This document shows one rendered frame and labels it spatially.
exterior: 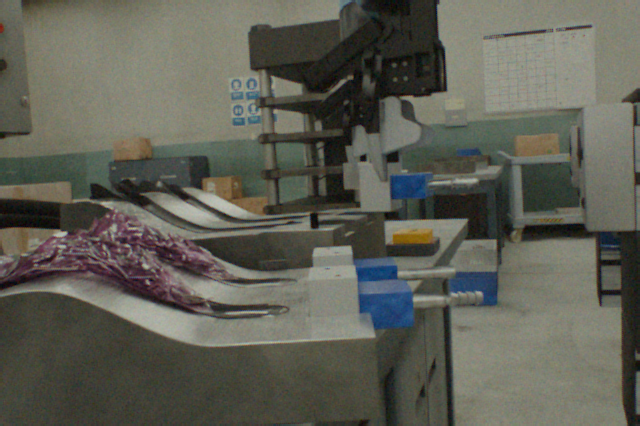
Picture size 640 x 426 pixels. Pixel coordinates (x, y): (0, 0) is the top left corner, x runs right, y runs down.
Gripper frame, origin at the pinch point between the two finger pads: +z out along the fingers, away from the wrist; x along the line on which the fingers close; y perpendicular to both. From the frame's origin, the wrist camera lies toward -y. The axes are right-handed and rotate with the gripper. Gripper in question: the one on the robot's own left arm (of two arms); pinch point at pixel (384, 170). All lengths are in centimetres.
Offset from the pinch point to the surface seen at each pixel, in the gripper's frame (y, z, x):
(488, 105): -67, -51, 640
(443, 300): 11.2, 9.5, -23.9
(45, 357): -11.0, 9.8, -41.0
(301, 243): -8.3, 7.6, -6.5
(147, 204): -34.5, 2.8, -0.1
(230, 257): -17.4, 9.1, -7.2
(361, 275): 2.5, 9.0, -17.4
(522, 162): -28, 13, 572
